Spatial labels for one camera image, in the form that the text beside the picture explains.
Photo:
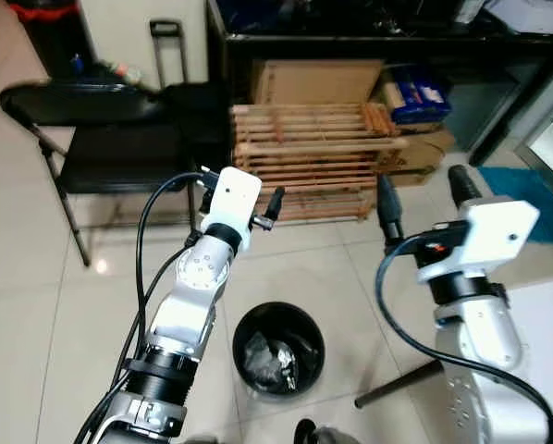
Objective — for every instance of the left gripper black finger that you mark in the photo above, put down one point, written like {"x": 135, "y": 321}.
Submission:
{"x": 276, "y": 203}

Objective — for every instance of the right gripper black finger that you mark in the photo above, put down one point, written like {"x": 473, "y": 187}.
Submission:
{"x": 463, "y": 185}
{"x": 388, "y": 208}

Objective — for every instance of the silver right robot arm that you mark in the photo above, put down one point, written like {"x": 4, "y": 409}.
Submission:
{"x": 485, "y": 333}

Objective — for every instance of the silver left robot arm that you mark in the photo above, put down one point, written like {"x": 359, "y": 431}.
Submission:
{"x": 189, "y": 305}

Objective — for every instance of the round black rubbish bin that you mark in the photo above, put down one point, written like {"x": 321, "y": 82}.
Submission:
{"x": 276, "y": 319}

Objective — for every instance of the crumpled silvery trash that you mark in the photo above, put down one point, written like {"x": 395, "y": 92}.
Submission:
{"x": 263, "y": 361}

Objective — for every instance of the black bin with red lid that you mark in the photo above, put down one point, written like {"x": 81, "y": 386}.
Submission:
{"x": 59, "y": 42}

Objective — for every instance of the small brown cardboard box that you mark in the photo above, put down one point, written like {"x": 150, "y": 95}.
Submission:
{"x": 424, "y": 148}

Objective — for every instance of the blue floor mat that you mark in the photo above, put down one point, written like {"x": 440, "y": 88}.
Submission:
{"x": 526, "y": 190}

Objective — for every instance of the wooden slatted rack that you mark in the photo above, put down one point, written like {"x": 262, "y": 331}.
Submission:
{"x": 304, "y": 139}

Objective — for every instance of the blue printed package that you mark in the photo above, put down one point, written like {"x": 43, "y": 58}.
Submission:
{"x": 420, "y": 97}

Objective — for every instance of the large flat cardboard box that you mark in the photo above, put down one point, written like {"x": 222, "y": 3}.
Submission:
{"x": 313, "y": 83}

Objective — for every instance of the black shelf table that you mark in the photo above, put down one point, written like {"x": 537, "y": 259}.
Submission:
{"x": 350, "y": 46}

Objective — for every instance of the white paper sheets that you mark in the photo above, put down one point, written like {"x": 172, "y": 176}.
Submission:
{"x": 531, "y": 14}

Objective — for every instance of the white plastic bottle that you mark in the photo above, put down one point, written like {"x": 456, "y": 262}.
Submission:
{"x": 119, "y": 72}

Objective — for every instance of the black folding chair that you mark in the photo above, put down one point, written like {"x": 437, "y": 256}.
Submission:
{"x": 92, "y": 102}

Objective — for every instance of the black robot foot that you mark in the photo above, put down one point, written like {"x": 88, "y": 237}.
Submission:
{"x": 304, "y": 431}

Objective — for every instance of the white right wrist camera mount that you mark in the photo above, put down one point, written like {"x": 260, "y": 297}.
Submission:
{"x": 485, "y": 231}

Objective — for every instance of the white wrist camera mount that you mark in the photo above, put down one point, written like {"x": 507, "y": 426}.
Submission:
{"x": 485, "y": 231}
{"x": 235, "y": 199}

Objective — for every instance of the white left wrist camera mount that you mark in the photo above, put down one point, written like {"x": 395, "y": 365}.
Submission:
{"x": 235, "y": 199}

